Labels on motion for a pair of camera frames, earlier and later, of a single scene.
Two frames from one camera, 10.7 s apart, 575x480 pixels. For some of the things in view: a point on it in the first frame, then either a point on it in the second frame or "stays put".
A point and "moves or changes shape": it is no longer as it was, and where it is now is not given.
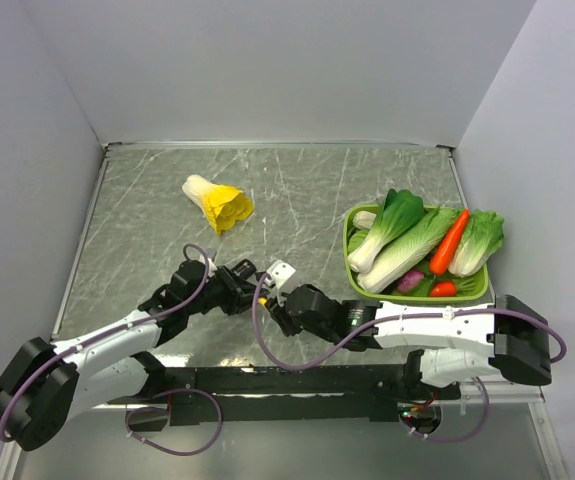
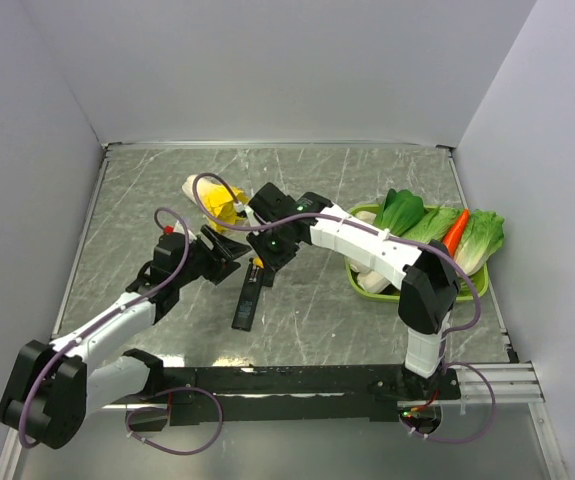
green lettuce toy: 482,235 stays put
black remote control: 245,269 moves or changes shape
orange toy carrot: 440,258 stays put
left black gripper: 239,291 to 222,262
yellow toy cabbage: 223,205 stays put
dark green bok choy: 400,211 stays put
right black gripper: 282,316 to 271,260
